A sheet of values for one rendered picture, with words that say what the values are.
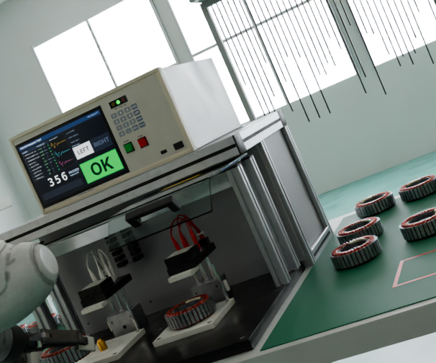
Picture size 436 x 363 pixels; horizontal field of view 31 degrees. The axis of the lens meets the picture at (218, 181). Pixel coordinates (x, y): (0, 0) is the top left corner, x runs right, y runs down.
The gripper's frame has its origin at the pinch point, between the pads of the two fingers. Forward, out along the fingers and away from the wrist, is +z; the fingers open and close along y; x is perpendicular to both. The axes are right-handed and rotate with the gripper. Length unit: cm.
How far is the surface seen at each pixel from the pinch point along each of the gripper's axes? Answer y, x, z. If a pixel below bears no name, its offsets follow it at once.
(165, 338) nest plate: 18.4, -1.3, 10.1
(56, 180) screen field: -2.4, 43.3, 7.7
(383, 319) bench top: 68, -14, -4
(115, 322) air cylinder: -3.4, 10.5, 25.6
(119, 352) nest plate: 6.0, -0.9, 11.2
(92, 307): -1.1, 11.9, 13.5
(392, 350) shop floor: 20, 12, 191
